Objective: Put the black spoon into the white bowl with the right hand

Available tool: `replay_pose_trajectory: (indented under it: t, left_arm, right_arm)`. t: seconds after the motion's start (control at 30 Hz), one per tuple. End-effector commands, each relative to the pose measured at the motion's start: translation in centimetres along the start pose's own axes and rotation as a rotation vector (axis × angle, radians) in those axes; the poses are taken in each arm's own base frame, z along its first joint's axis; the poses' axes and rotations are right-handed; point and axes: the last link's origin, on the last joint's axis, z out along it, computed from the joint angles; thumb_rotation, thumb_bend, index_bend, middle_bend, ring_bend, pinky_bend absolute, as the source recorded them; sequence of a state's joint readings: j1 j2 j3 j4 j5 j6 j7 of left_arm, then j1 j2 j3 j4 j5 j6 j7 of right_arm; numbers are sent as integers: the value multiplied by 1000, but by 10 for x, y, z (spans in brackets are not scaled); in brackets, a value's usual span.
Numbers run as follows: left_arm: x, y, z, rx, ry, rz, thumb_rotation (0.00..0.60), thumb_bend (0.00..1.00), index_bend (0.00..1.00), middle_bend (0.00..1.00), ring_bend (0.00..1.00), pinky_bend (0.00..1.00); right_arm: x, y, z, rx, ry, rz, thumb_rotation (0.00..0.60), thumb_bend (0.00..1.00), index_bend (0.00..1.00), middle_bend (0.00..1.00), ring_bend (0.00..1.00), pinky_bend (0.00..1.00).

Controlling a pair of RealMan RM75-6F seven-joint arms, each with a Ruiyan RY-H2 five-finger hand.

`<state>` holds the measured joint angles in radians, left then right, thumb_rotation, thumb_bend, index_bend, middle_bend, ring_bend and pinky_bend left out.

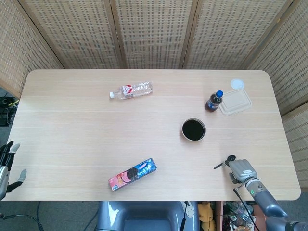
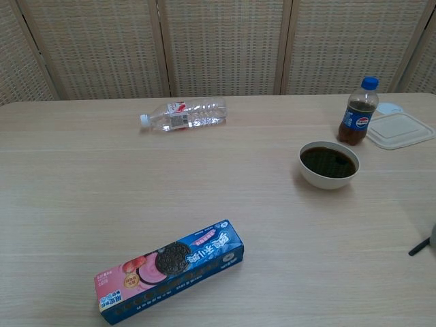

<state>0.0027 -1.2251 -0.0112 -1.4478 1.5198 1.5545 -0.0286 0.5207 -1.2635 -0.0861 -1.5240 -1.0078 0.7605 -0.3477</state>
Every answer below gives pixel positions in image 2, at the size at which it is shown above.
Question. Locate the black plastic spoon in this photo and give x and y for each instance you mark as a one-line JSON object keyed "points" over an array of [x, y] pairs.
{"points": [[419, 248]]}

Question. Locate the blue pink cookie box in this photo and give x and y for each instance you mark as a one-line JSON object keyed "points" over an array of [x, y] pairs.
{"points": [[170, 269]]}

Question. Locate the white bowl with cola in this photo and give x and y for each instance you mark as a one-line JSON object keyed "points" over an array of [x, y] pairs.
{"points": [[327, 163]]}

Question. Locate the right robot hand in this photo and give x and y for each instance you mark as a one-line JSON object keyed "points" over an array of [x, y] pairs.
{"points": [[434, 235]]}

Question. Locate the clear plastic water bottle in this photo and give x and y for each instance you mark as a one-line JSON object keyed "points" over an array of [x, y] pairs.
{"points": [[190, 114]]}

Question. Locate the beige rectangular container lid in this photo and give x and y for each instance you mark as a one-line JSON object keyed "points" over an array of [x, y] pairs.
{"points": [[398, 131]]}

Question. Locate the cola bottle with blue cap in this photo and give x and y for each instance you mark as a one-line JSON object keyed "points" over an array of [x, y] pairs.
{"points": [[357, 119]]}

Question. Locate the woven bamboo screen panel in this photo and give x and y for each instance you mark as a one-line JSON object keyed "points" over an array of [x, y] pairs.
{"points": [[20, 61], [347, 41], [225, 47], [422, 68], [102, 47]]}

